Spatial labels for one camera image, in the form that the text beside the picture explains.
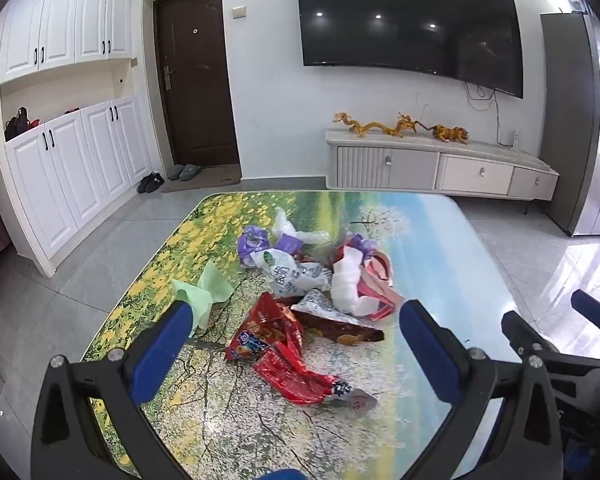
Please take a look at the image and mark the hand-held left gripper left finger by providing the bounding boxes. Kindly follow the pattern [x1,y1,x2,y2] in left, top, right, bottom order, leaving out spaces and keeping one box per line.
[30,301,196,480]

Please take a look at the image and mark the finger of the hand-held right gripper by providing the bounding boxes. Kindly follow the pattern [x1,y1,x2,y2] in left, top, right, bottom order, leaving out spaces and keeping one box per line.
[571,289,600,348]
[501,311,600,368]

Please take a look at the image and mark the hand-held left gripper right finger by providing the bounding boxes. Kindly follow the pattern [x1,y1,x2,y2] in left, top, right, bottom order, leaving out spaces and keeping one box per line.
[399,299,566,480]

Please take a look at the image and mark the red snack bag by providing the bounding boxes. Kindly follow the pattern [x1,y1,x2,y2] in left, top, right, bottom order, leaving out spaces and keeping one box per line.
[224,292,307,364]

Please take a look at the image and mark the purple plastic wrapper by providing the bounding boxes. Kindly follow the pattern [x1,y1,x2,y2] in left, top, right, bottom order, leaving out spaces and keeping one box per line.
[236,226,302,268]

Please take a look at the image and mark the white printed plastic bag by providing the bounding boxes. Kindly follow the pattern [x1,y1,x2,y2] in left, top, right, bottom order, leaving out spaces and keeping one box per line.
[250,249,307,297]

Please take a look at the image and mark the brown snack bag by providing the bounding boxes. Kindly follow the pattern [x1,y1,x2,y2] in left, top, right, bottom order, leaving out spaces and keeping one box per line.
[290,289,386,346]

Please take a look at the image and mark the pink striped wrapper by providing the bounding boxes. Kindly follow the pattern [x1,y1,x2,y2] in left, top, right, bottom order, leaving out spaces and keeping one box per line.
[357,250,406,322]

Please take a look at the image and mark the white crumpled tissue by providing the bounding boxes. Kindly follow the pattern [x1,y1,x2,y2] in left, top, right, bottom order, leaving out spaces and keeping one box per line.
[331,246,377,317]

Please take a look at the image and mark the small purple wrapper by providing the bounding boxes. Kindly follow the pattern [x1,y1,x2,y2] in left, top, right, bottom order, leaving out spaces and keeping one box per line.
[346,233,379,256]

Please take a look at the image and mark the red crumpled wrapper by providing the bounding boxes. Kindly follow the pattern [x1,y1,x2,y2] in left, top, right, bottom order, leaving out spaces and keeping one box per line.
[253,341,349,406]

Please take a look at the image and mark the silver foil wrapper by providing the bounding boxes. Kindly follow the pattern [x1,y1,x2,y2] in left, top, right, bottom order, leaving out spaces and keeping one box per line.
[297,261,334,292]

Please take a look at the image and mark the black sneakers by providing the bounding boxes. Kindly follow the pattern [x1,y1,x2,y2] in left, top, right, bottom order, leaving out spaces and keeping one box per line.
[137,172,166,195]

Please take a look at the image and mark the brown doormat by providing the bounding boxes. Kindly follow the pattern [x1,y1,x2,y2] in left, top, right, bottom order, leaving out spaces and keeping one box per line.
[160,164,244,194]

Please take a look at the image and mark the white crumpled plastic bag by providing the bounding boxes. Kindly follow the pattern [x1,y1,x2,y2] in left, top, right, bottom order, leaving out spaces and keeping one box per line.
[271,207,331,246]

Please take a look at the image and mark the grey refrigerator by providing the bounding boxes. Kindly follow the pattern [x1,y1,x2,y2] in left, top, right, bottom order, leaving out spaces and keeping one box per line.
[539,10,600,238]

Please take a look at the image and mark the white television console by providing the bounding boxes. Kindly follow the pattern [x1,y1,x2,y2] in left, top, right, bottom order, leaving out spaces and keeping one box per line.
[325,128,560,215]

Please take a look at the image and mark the white built-in cabinet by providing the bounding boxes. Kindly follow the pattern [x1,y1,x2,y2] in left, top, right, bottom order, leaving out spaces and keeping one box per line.
[0,0,154,279]

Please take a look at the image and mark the golden tiger figurine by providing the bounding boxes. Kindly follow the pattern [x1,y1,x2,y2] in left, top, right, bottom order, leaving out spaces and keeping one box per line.
[426,123,470,145]

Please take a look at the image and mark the golden dragon figurine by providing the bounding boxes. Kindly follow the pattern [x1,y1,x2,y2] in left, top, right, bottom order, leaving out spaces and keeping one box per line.
[333,112,382,137]
[380,114,422,137]

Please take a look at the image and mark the dark brown door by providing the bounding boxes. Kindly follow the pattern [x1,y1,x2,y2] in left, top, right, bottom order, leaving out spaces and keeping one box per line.
[152,0,242,170]

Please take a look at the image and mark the television cable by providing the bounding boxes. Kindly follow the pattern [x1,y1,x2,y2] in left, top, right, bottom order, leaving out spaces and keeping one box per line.
[462,81,504,147]

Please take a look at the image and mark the black wall television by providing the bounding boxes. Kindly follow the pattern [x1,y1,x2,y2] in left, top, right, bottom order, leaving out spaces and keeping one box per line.
[294,0,525,100]

